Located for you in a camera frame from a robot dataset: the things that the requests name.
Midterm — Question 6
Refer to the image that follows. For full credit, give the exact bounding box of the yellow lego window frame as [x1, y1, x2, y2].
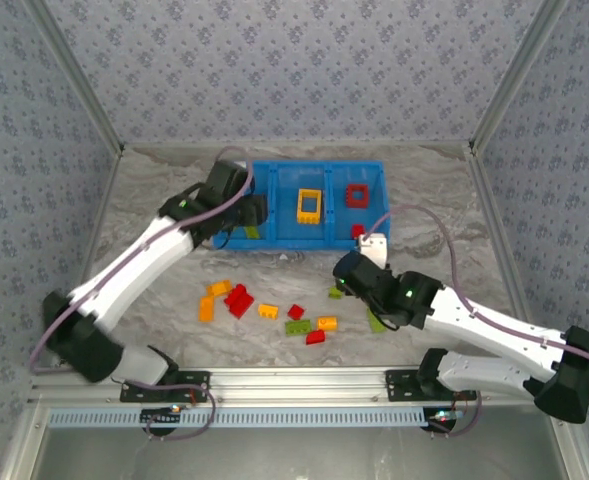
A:
[295, 188, 324, 226]

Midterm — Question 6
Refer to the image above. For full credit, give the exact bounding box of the red lego window frame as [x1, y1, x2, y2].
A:
[344, 184, 371, 209]

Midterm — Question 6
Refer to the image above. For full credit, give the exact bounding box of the blue three-compartment plastic bin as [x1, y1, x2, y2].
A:
[212, 158, 391, 252]

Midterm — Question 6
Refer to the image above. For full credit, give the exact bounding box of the small black electronics board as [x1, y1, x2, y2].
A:
[422, 407, 464, 435]
[140, 406, 182, 436]

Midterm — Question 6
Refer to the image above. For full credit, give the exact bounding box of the grey metal shelf panel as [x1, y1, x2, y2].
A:
[28, 427, 570, 480]

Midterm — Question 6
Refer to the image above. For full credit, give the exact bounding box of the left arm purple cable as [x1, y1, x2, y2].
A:
[28, 146, 255, 441]

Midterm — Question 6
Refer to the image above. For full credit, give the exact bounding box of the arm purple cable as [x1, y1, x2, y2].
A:
[28, 146, 255, 441]
[366, 205, 589, 437]

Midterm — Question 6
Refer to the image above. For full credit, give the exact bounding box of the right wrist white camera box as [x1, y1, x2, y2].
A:
[357, 233, 390, 267]

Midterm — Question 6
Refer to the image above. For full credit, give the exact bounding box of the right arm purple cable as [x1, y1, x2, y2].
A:
[366, 205, 589, 437]

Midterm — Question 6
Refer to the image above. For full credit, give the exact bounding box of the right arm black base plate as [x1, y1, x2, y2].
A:
[383, 369, 478, 404]

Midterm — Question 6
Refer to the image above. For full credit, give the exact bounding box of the aluminium table edge rail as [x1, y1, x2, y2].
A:
[48, 144, 126, 369]
[465, 144, 546, 365]

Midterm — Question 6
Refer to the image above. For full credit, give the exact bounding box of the aluminium mounting rail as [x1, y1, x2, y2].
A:
[27, 366, 574, 406]

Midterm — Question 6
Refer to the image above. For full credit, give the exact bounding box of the light blue slotted cable duct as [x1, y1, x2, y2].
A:
[46, 406, 431, 430]

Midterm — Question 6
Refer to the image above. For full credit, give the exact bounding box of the aluminium frame post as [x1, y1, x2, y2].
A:
[467, 0, 571, 151]
[23, 0, 126, 154]

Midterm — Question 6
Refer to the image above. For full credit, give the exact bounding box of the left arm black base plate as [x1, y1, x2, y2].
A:
[119, 370, 211, 404]

